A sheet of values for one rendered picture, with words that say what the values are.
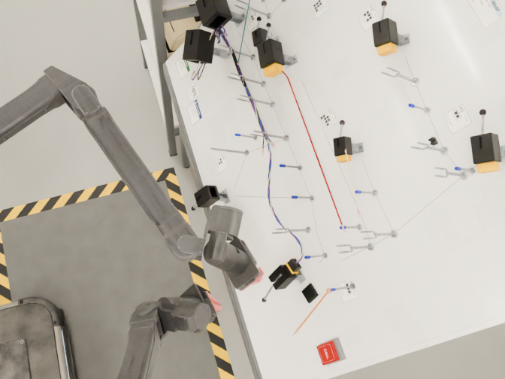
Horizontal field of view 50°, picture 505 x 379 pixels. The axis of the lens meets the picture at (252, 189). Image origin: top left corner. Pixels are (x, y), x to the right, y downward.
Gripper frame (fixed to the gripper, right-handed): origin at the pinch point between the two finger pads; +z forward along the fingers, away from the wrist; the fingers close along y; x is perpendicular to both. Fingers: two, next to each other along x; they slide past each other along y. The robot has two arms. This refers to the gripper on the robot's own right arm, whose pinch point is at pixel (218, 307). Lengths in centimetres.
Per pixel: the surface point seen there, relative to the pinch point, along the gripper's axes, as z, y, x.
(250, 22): 15, 70, -47
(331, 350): 16.9, -21.7, -12.9
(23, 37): 42, 212, 65
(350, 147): 9, 13, -49
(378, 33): 1, 26, -72
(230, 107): 19, 56, -25
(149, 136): 79, 130, 46
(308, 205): 17.7, 12.7, -28.9
